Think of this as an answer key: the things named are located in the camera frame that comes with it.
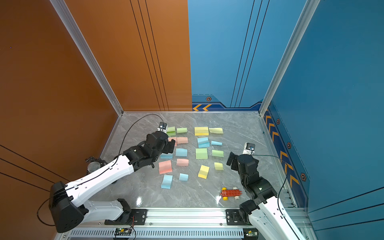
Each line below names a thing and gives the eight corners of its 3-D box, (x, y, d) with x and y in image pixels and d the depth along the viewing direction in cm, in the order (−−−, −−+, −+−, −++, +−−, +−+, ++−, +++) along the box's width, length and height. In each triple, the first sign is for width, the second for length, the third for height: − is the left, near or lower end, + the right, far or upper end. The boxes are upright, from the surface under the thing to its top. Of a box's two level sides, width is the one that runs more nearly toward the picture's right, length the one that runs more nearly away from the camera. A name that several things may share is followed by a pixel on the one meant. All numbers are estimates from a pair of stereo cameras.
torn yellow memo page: (209, 133, 109) (209, 131, 107) (209, 129, 112) (209, 127, 110) (222, 133, 109) (223, 131, 107) (222, 129, 112) (222, 127, 110)
